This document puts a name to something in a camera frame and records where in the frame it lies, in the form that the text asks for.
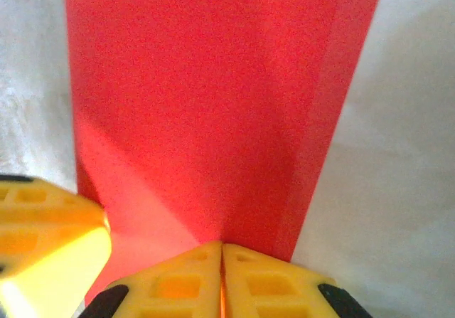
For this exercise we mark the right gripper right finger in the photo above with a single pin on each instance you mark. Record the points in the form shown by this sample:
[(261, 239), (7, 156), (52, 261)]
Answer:
[(277, 289)]

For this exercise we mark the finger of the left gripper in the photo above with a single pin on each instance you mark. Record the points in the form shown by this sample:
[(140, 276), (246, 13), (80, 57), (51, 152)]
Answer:
[(46, 247)]

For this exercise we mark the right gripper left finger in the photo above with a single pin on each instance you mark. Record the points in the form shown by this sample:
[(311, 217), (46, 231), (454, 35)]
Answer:
[(170, 289)]

